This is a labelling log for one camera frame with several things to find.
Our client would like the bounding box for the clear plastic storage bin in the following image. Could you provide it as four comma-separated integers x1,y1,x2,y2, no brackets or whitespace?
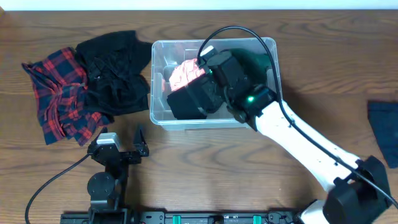
149,37,283,131

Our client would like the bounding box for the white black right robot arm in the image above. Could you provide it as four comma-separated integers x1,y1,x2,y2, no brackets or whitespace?
197,47,397,223

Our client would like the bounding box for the red navy plaid shirt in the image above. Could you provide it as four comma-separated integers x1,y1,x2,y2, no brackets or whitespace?
22,47,114,146

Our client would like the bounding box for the pink cloth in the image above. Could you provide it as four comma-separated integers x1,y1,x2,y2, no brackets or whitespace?
169,58,205,91

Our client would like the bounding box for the black garment left pile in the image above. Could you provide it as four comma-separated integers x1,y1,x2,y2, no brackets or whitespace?
75,30,152,116

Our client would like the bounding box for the navy blue cloth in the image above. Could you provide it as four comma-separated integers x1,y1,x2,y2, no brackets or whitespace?
367,101,397,169

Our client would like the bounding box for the black cloth with band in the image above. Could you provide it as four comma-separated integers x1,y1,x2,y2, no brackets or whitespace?
167,75,224,120

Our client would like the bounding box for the black mounting rail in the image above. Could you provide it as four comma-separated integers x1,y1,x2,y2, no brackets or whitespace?
60,210,301,224

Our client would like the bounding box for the dark green cloth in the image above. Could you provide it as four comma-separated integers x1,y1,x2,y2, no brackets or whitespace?
231,49,272,84

